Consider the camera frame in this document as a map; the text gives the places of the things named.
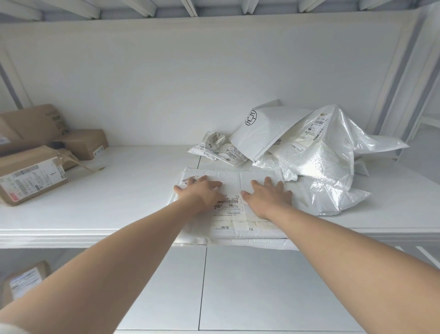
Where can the person's right hand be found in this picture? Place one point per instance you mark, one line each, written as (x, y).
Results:
(270, 199)

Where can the person's left hand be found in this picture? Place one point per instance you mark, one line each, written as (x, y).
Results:
(197, 194)

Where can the person's right little finger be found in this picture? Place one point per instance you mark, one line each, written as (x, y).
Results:
(289, 198)

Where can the person's right middle finger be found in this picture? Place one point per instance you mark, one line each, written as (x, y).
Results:
(269, 182)

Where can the person's right thumb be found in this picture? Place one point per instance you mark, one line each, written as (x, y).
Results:
(246, 196)

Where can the person's left little finger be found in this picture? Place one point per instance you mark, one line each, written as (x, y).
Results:
(179, 188)

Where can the person's left middle finger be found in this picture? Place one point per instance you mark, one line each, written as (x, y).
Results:
(202, 179)

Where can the white padded mailer parcel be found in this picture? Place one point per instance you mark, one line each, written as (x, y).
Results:
(233, 179)

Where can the person's right forearm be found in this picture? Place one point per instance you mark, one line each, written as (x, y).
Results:
(350, 265)

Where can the person's left forearm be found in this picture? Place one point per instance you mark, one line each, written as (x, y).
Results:
(96, 268)

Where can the crumpled white labelled packet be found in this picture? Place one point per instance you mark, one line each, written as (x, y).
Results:
(220, 155)

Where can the crumpled small white packet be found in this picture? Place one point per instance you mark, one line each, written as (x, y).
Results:
(213, 139)

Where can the translucent plastic bag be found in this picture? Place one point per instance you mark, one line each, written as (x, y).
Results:
(326, 175)

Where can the white bubble mailer black logo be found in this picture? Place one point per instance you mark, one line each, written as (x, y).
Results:
(271, 129)

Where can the white labelled parcel in bag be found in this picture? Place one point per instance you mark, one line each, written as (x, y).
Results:
(314, 130)

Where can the small brown cardboard box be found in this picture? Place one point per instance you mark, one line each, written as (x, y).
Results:
(86, 142)

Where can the white metal shelving rack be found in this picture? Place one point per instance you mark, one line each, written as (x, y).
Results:
(68, 234)

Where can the brown cardboard box white label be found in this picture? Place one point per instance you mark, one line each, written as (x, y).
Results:
(31, 175)

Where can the large brown cardboard box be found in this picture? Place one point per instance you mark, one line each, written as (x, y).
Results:
(31, 125)

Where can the brown paper parcel white label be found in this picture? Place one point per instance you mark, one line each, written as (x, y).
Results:
(24, 280)

